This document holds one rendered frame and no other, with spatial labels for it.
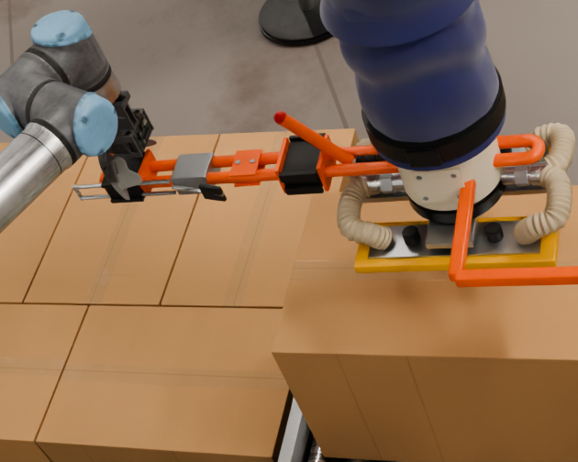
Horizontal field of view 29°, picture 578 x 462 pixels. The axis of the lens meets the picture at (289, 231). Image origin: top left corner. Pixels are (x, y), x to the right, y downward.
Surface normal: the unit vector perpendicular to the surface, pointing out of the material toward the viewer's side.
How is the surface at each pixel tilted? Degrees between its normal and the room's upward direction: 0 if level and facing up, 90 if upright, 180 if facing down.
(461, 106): 91
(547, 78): 0
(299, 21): 0
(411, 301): 0
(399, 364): 90
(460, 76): 74
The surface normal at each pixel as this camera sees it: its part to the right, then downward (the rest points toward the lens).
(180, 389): -0.27, -0.64
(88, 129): 0.83, 0.25
